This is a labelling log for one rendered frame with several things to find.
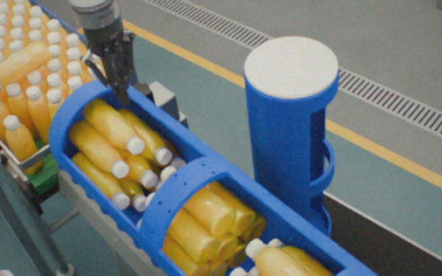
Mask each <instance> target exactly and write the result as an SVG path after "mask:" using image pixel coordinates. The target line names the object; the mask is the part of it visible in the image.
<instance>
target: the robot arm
mask: <svg viewBox="0 0 442 276"><path fill-rule="evenodd" d="M69 4H70V5H71V7H72V9H73V13H74V16H75V18H76V19H75V21H76V23H77V24H78V25H79V26H81V27H82V29H83V32H84V34H85V37H86V41H87V43H88V44H87V52H86V56H81V57H80V61H82V62H83V63H84V65H85V66H88V67H89V68H90V69H91V71H92V72H93V74H94V75H95V76H96V78H97V79H98V80H99V82H100V83H101V84H102V85H103V86H104V87H105V88H109V87H111V90H112V92H113V93H114V94H116V95H117V97H118V100H119V101H120V102H121V103H122V104H123V105H124V106H127V105H128V104H130V103H131V102H130V99H129V97H128V91H127V89H128V80H129V77H128V75H129V74H130V73H131V72H132V71H133V56H134V46H133V43H134V39H135V33H134V32H132V31H131V30H129V29H126V30H125V31H123V30H122V29H121V26H120V22H119V19H118V15H119V11H120V6H119V4H118V0H69ZM121 41H122V54H121V48H120V47H121ZM93 55H95V56H97V57H99V58H100V59H101V62H102V64H103V66H104V72H105V74H106V78H105V76H104V75H103V72H102V71H101V69H100V68H99V67H98V66H97V65H96V64H94V58H93ZM121 55H122V57H121ZM110 56H111V57H110ZM111 58H112V59H111ZM111 60H113V62H114V67H115V70H116V72H117V75H115V72H114V68H113V65H112V62H111ZM118 75H119V76H118Z"/></svg>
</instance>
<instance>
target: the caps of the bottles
mask: <svg viewBox="0 0 442 276"><path fill-rule="evenodd" d="M14 1H15V3H17V5H15V6H13V8H12V9H13V12H14V13H15V14H16V15H20V14H22V13H23V12H24V6H23V5H22V4H20V3H23V2H24V0H14ZM6 10H7V6H6V4H5V3H0V13H2V12H5V11H6ZM30 14H31V16H32V17H34V18H32V19H30V20H29V25H30V27H31V28H32V29H36V28H38V27H40V26H41V25H42V22H41V19H40V18H39V17H35V16H38V15H41V14H42V10H41V8H40V7H39V6H33V7H31V9H30ZM5 22H6V17H5V15H4V14H0V24H4V23H5ZM11 22H12V23H13V24H14V26H19V25H21V24H23V23H24V20H23V18H22V17H20V16H16V17H14V18H12V20H11ZM47 26H48V29H49V30H50V31H52V30H56V29H58V28H59V22H58V20H57V19H53V20H51V21H49V22H48V23H47ZM4 33H5V29H4V27H3V26H0V37H1V36H3V34H4ZM10 34H11V37H12V38H13V39H18V38H21V37H22V36H23V35H24V34H23V31H22V29H21V28H14V29H13V30H12V31H11V32H10ZM28 36H29V38H30V39H31V40H32V41H36V40H39V39H40V37H41V34H40V31H38V30H35V31H31V32H30V33H29V34H28ZM47 38H48V41H49V42H50V43H52V44H53V43H56V42H58V41H59V34H58V33H57V32H56V31H53V32H50V33H49V34H48V35H47ZM3 46H4V43H3V40H2V39H0V48H2V47H3ZM22 48H23V45H22V43H21V41H20V40H18V41H14V42H11V43H10V49H11V50H12V51H13V52H18V51H20V50H21V49H22ZM2 60H3V55H2V53H1V52H0V62H1V61H2Z"/></svg>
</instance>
